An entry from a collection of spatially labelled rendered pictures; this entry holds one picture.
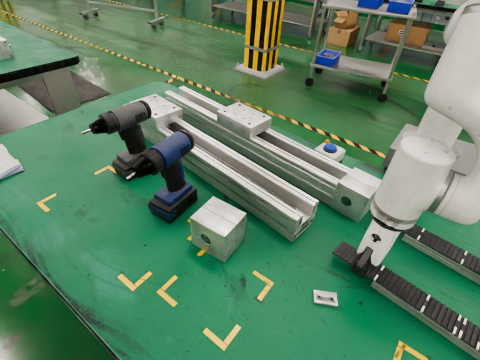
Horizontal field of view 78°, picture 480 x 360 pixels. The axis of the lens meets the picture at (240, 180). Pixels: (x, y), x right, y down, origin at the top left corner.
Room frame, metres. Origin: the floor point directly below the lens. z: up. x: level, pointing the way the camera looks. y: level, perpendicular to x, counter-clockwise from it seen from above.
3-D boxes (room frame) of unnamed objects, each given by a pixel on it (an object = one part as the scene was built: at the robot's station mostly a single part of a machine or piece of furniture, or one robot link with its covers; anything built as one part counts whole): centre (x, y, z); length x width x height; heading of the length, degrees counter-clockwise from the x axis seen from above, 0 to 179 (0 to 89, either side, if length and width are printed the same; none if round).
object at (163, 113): (0.95, 0.31, 0.87); 0.16 x 0.11 x 0.07; 49
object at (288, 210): (0.79, 0.13, 0.82); 0.80 x 0.10 x 0.09; 49
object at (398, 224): (0.41, -0.30, 0.99); 0.09 x 0.08 x 0.03; 139
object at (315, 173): (0.93, 0.00, 0.82); 0.80 x 0.10 x 0.09; 49
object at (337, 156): (0.84, -0.29, 0.81); 0.10 x 0.08 x 0.06; 139
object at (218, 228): (0.48, 0.04, 0.83); 0.11 x 0.10 x 0.10; 149
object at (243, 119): (0.93, 0.00, 0.87); 0.16 x 0.11 x 0.07; 49
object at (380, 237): (0.41, -0.30, 0.93); 0.10 x 0.07 x 0.11; 139
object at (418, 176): (0.41, -0.30, 1.07); 0.09 x 0.08 x 0.13; 56
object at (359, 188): (0.64, -0.34, 0.83); 0.12 x 0.09 x 0.10; 139
